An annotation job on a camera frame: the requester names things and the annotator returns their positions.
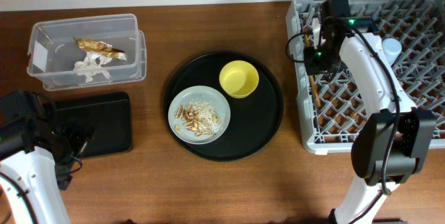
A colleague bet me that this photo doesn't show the light blue cup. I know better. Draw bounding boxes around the light blue cup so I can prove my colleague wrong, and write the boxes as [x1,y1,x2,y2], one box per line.
[382,38,402,65]

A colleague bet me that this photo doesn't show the gold coffee sachet wrapper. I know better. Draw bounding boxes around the gold coffee sachet wrapper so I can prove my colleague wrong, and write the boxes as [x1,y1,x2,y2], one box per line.
[74,38,127,61]

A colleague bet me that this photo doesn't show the white tissue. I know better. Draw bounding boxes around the white tissue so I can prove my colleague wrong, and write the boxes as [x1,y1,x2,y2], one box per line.
[74,52,113,83]

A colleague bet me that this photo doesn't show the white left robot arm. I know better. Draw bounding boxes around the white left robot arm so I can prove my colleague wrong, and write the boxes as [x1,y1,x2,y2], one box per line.
[1,90,95,223]

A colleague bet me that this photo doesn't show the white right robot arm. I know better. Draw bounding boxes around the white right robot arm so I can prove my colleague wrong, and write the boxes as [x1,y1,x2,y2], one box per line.
[304,0,436,223]

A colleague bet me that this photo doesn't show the grey dishwasher rack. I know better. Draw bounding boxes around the grey dishwasher rack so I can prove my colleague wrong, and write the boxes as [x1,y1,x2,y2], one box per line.
[286,0,444,155]

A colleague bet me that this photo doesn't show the clear plastic waste bin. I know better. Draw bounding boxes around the clear plastic waste bin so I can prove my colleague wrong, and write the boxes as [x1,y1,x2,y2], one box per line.
[27,14,147,91]

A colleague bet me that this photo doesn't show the yellow bowl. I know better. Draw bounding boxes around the yellow bowl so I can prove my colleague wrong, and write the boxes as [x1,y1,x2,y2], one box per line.
[219,61,259,99]

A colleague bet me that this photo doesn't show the round black serving tray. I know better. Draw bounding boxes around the round black serving tray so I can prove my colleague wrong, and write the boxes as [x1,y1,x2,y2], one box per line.
[163,51,284,161]

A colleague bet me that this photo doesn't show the nut shells and rice scraps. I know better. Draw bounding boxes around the nut shells and rice scraps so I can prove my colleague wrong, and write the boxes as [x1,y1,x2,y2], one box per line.
[174,100,222,136]

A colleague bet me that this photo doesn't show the grey plate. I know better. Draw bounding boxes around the grey plate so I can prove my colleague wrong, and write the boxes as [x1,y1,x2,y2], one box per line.
[167,86,231,145]

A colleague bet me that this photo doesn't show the black rectangular tray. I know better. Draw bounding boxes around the black rectangular tray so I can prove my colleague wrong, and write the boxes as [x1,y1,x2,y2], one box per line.
[55,92,133,158]

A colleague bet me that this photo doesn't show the white label on bin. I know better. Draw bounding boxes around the white label on bin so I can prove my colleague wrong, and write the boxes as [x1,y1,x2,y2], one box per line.
[32,42,48,72]

